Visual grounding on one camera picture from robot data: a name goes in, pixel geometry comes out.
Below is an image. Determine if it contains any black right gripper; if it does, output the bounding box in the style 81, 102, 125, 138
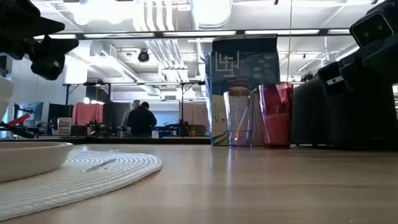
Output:
317, 33, 398, 96

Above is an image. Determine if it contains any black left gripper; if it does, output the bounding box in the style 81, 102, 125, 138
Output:
0, 0, 80, 81

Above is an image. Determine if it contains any black toaster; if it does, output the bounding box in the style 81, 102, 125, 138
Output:
290, 76, 398, 147

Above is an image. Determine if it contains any pink faceted tumbler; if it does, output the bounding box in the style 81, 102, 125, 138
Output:
257, 82, 294, 149

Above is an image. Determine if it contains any blue cereal box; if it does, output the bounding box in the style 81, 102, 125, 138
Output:
204, 34, 280, 147

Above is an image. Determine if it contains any beige shallow plate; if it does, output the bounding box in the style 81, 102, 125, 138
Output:
0, 141, 74, 183

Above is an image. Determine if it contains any white woven round placemat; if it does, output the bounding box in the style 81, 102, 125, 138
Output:
0, 148, 163, 222

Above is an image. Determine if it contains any black computer monitor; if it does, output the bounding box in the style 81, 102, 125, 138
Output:
17, 101, 44, 122

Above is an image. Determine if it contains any orange cloth partition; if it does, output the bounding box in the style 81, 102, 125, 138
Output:
72, 102, 104, 126

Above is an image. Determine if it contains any printed poster sign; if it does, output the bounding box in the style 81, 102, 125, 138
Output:
57, 117, 73, 136

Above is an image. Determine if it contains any black ceiling spotlight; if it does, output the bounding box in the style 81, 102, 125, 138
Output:
137, 49, 150, 63

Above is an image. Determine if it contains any person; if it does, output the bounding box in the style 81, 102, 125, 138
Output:
120, 99, 141, 138
126, 101, 157, 138

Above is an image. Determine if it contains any black overhead light beam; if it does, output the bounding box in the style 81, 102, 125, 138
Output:
33, 29, 352, 40

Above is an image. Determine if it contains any clear plastic cup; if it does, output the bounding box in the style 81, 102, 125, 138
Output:
223, 86, 259, 149

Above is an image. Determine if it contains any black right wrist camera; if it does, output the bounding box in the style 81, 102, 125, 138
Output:
349, 11, 395, 48

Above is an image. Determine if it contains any red tool handle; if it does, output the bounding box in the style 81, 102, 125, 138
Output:
7, 113, 31, 127

